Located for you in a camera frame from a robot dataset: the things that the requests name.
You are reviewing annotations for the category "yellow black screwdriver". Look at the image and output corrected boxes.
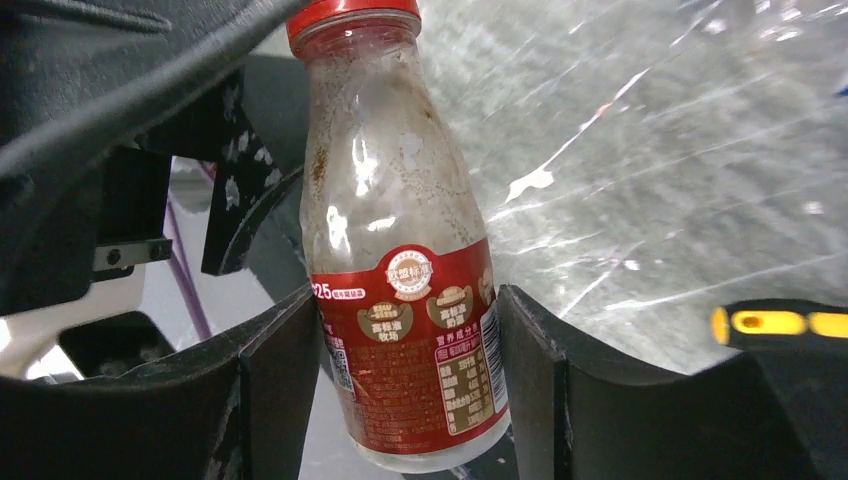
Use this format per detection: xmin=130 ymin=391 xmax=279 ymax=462
xmin=709 ymin=298 xmax=847 ymax=356

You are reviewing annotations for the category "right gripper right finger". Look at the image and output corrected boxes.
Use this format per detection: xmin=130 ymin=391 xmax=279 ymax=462
xmin=497 ymin=285 xmax=847 ymax=479

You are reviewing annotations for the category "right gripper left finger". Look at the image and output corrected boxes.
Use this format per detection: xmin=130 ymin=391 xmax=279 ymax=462
xmin=1 ymin=286 xmax=320 ymax=479

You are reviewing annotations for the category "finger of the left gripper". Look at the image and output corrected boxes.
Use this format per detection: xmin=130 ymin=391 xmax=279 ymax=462
xmin=136 ymin=69 xmax=308 ymax=276
xmin=1 ymin=1 xmax=302 ymax=315

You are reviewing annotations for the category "milk bottle red label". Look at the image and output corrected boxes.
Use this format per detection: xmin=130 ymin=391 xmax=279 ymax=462
xmin=286 ymin=1 xmax=510 ymax=474

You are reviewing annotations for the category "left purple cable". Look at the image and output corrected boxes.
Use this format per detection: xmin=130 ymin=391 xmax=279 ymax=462
xmin=164 ymin=162 xmax=217 ymax=342

